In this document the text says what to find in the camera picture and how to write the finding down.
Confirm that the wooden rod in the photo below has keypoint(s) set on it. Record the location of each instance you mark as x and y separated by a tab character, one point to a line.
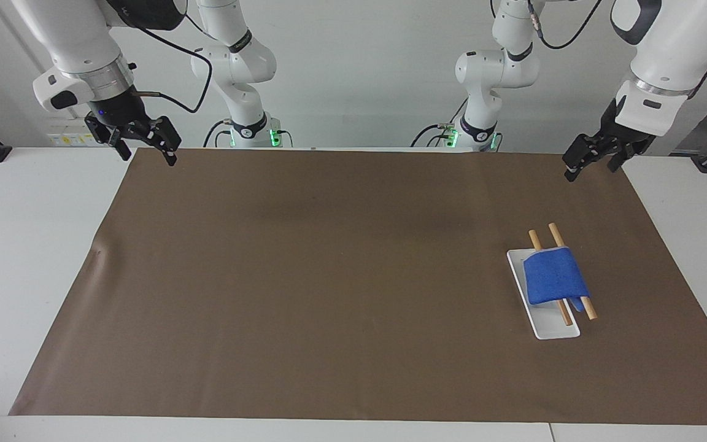
555	234
535	239

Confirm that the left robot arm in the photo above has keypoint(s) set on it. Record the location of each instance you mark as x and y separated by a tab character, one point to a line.
672	49

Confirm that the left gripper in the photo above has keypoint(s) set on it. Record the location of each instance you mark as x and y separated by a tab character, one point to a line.
611	123

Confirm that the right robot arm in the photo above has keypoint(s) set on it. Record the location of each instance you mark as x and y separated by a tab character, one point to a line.
77	37

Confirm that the blue towel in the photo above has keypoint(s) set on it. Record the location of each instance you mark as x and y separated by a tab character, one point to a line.
553	276

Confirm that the white rectangular tray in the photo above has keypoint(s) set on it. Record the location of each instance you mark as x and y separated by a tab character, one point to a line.
550	328

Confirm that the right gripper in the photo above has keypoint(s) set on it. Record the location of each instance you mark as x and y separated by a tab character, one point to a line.
119	105

